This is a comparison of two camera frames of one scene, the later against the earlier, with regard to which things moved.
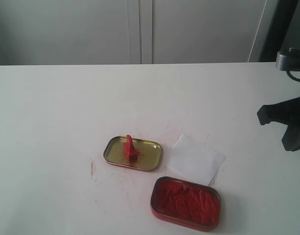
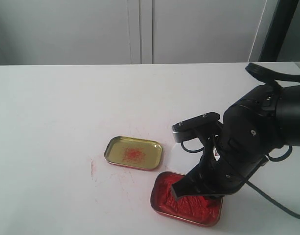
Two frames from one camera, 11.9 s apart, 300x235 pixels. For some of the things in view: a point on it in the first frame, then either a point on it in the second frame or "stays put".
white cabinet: (62, 32) stays put
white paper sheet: (191, 160) stays put
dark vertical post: (282, 19) stays put
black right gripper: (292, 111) to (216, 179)
